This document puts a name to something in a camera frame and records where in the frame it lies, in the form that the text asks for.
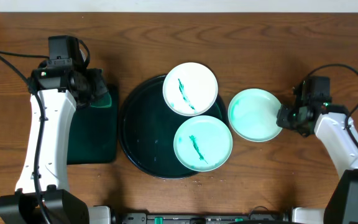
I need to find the white plate top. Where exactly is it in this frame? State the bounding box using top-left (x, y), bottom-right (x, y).
top-left (162, 62), bottom-right (218, 116)

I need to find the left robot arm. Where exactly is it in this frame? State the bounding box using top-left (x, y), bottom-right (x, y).
top-left (0, 68), bottom-right (112, 223)

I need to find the round black tray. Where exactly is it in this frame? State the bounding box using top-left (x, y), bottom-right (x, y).
top-left (118, 76), bottom-right (227, 179)

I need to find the mint plate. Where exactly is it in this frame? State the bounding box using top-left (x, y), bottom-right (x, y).
top-left (227, 88), bottom-right (282, 142)
top-left (173, 115), bottom-right (233, 172)

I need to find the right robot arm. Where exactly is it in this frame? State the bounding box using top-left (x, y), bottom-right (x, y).
top-left (277, 103), bottom-right (358, 223)

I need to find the mint plate bottom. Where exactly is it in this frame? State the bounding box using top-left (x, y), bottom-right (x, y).
top-left (173, 115), bottom-right (233, 172)

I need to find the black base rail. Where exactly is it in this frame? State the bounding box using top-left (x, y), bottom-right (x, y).
top-left (112, 211), bottom-right (291, 224)

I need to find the green sponge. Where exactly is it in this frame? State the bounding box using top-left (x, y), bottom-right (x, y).
top-left (90, 92), bottom-right (112, 108)

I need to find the rectangular black tray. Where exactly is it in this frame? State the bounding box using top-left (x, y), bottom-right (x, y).
top-left (67, 84), bottom-right (119, 165)

